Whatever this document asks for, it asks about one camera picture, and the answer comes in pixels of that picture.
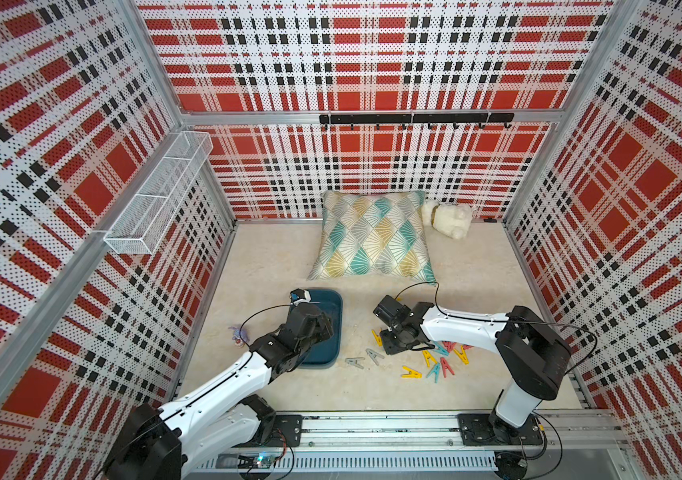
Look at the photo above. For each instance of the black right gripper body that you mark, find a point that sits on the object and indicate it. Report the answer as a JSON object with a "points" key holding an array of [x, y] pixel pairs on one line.
{"points": [[393, 342]]}

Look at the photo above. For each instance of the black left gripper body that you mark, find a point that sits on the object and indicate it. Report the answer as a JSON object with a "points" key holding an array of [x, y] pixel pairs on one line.
{"points": [[321, 332]]}

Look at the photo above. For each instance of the yellow clothespin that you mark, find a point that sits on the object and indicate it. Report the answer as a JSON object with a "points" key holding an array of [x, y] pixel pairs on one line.
{"points": [[377, 338], [429, 358], [410, 373], [460, 351]]}

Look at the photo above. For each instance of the dark teal storage box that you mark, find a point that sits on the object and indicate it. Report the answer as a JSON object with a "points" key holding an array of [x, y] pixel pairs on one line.
{"points": [[325, 354]]}

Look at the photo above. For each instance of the grey clothespin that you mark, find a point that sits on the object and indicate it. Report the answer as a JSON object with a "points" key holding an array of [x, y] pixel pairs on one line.
{"points": [[357, 362], [374, 356]]}

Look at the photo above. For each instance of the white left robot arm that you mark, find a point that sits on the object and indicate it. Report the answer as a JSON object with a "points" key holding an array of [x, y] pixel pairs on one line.
{"points": [[172, 440]]}

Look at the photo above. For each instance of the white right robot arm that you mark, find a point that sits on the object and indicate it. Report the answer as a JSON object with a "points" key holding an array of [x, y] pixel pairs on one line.
{"points": [[534, 353]]}

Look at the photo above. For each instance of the yellow clothespin front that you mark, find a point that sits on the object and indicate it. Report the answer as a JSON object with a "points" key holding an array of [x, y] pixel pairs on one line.
{"points": [[410, 373]]}

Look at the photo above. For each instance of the teal clothespin front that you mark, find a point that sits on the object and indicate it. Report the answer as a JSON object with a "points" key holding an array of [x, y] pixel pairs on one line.
{"points": [[434, 373]]}

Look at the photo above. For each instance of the red clothespin front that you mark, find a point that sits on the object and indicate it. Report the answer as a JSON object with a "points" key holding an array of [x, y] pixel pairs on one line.
{"points": [[446, 368]]}

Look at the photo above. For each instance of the purple small toy figure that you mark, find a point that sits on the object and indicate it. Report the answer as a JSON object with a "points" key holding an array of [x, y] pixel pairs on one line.
{"points": [[239, 336]]}

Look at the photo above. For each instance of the patterned teal gold pillow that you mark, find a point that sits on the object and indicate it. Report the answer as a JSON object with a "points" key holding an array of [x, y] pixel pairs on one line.
{"points": [[373, 234]]}

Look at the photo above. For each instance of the white plush teddy bear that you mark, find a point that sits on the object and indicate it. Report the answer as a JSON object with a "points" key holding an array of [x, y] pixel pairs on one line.
{"points": [[450, 220]]}

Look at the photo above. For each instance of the green circuit board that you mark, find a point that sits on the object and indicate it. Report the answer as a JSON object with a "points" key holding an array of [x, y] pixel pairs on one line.
{"points": [[261, 460]]}

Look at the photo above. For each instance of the white wire mesh shelf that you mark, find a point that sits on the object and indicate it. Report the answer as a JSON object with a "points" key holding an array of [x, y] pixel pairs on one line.
{"points": [[142, 225]]}

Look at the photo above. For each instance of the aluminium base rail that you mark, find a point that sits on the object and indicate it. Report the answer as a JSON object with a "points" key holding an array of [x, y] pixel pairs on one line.
{"points": [[557, 444]]}

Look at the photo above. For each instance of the black wall hook rail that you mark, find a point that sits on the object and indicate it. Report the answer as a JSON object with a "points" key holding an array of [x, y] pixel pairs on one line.
{"points": [[478, 118]]}

